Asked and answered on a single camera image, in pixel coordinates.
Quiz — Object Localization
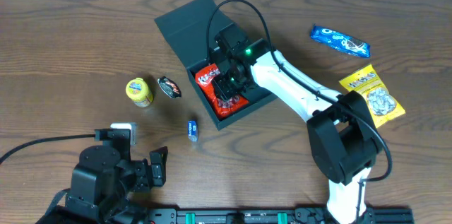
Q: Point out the red snack bag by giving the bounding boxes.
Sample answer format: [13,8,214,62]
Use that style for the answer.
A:
[195,64,249,119]

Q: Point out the yellow Mentos gum bottle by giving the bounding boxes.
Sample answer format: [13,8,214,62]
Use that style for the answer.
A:
[126,78,153,107]

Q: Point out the blue Oreo cookie pack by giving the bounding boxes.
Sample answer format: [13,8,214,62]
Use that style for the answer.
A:
[310,25,371,59]

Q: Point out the yellow snack bag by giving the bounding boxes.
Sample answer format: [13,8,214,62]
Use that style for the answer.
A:
[339,64,405,128]

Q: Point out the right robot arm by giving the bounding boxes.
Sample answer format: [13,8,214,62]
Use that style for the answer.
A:
[210,23,383,223]

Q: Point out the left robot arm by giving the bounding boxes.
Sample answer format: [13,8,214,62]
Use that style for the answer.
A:
[38,139,168,223]

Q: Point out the blue Eclipse mint tin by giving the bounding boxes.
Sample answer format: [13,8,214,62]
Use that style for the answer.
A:
[187,120,198,142]

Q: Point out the black open gift box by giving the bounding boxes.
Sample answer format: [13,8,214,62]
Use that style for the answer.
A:
[155,0,277,130]

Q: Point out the black Mars candy wrapper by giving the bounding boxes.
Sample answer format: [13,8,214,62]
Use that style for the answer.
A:
[157,76,182,98]

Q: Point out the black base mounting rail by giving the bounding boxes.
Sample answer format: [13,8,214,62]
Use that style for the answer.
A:
[147,207,415,224]

